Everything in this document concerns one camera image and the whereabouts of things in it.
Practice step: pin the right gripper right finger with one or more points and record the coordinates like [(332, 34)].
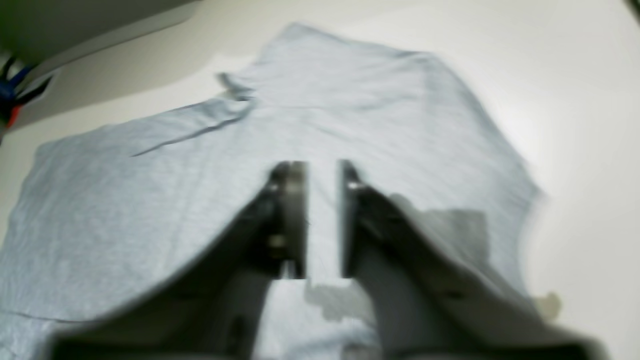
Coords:
[(426, 306)]

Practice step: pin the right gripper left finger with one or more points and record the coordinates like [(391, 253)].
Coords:
[(211, 309)]

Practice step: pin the grey T-shirt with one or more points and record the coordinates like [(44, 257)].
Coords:
[(106, 215)]

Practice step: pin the blue red bar clamp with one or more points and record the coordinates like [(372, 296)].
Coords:
[(12, 100)]

